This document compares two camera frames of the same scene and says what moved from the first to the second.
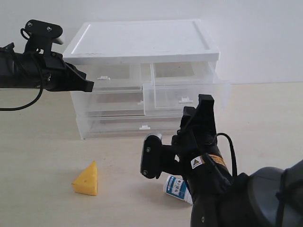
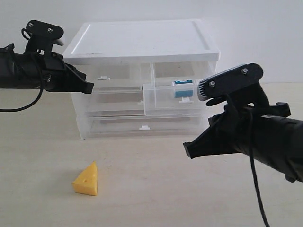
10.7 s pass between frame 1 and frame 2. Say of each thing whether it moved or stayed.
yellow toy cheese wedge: stayed
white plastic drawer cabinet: stayed
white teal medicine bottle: moved
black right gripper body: moved
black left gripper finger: stayed
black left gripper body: stayed
